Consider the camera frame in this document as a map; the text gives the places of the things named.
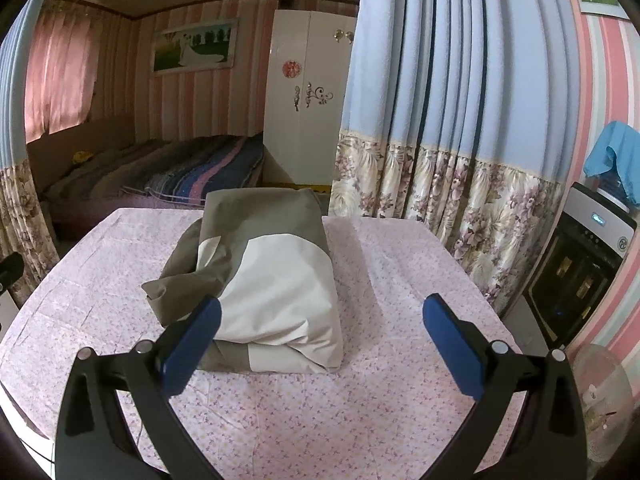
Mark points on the pale electric fan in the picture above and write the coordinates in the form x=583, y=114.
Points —
x=600, y=385

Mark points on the olive and cream jacket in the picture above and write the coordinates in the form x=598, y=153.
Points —
x=280, y=285

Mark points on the framed landscape wall picture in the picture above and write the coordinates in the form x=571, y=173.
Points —
x=195, y=47

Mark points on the small yellow object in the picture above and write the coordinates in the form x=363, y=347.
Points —
x=82, y=157

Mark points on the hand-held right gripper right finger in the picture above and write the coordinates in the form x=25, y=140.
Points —
x=450, y=347

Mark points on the dark bed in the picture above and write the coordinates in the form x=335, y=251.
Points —
x=90, y=185

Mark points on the red round sticker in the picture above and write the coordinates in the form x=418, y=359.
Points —
x=292, y=68

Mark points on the striped blanket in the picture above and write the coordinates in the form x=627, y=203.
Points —
x=215, y=165

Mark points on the pink floral tablecloth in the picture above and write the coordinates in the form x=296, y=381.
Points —
x=400, y=270

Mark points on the narrow blue floral curtain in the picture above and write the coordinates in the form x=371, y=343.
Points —
x=15, y=185

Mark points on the wide blue floral curtain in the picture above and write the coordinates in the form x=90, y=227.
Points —
x=450, y=85

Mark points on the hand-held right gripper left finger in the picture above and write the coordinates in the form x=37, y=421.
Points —
x=192, y=347

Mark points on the black and silver water dispenser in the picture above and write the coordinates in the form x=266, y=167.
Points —
x=575, y=270

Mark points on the blue cloth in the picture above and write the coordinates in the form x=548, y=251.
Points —
x=615, y=145

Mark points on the pink curtain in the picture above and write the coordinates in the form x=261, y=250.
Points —
x=55, y=75

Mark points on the white wardrobe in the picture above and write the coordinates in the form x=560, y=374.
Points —
x=300, y=150

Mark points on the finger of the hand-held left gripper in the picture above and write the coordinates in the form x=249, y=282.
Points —
x=11, y=267

